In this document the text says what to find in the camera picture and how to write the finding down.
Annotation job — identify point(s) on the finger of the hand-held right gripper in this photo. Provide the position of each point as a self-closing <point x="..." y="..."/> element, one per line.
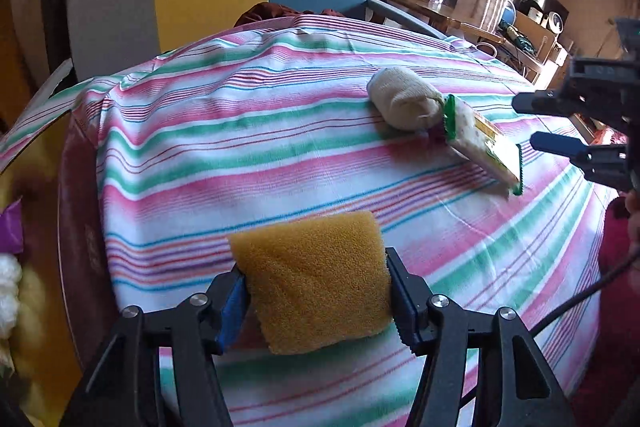
<point x="555" y="143"/>
<point x="535" y="103"/>

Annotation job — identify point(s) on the white plastic bag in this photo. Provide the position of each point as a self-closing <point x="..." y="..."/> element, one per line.
<point x="7" y="292"/>

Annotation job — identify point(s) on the purple snack packet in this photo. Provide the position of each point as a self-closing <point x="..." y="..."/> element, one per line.
<point x="10" y="227"/>

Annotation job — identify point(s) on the cream rolled sock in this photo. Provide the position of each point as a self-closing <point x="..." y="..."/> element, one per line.
<point x="400" y="99"/>

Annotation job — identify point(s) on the cardboard box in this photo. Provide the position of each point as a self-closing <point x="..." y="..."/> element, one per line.
<point x="535" y="32"/>

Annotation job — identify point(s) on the striped bed sheet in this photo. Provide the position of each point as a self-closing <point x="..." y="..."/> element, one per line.
<point x="250" y="132"/>

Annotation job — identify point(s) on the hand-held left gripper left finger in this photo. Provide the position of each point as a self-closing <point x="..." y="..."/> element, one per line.
<point x="232" y="312"/>

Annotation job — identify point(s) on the short snack bar yellow label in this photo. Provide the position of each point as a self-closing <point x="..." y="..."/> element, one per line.
<point x="480" y="142"/>

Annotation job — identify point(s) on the wooden desk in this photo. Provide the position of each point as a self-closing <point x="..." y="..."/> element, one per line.
<point x="435" y="14"/>

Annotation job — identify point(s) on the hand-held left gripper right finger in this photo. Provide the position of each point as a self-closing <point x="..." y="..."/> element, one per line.
<point x="402" y="307"/>

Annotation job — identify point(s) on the yellow sponge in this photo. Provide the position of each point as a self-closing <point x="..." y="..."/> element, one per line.
<point x="310" y="277"/>

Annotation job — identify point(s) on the dark red cloth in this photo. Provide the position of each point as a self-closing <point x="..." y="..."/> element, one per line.
<point x="270" y="13"/>

